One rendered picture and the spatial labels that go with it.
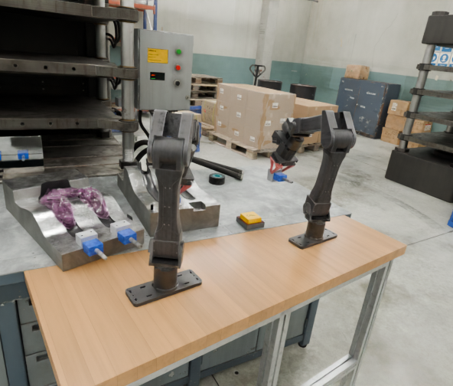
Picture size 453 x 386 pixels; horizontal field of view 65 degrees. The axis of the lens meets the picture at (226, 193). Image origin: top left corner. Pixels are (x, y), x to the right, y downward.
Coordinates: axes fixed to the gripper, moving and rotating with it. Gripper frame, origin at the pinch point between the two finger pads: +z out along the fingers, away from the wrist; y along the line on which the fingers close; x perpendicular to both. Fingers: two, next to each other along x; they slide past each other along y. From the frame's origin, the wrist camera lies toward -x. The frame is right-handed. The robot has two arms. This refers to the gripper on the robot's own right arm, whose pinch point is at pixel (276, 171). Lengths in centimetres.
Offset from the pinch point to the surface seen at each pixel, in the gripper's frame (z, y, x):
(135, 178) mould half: 11, 57, -14
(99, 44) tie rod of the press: 24, 40, -136
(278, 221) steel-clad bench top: 4.5, 10.9, 22.1
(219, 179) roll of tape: 22.0, 12.5, -16.9
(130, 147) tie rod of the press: 33, 43, -54
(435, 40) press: -8, -340, -159
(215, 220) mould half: 5.2, 36.7, 15.9
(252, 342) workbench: 63, 12, 50
